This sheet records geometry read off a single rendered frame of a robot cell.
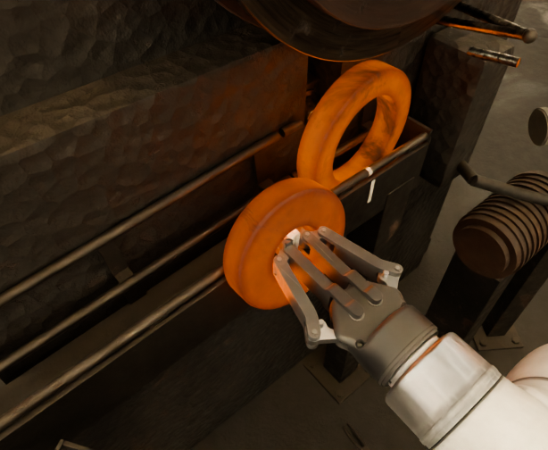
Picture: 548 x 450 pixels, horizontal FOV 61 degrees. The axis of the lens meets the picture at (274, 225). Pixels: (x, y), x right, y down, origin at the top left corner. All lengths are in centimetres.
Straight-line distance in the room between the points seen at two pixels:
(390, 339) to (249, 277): 15
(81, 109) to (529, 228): 72
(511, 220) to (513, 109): 135
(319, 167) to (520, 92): 184
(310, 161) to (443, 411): 29
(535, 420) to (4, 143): 47
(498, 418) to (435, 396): 5
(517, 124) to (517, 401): 175
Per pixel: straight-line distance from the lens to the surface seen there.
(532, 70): 252
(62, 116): 46
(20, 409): 51
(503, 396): 43
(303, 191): 48
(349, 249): 50
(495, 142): 198
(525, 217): 91
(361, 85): 54
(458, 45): 74
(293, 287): 47
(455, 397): 42
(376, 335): 43
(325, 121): 53
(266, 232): 46
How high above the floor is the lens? 112
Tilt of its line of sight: 48 degrees down
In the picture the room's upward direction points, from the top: straight up
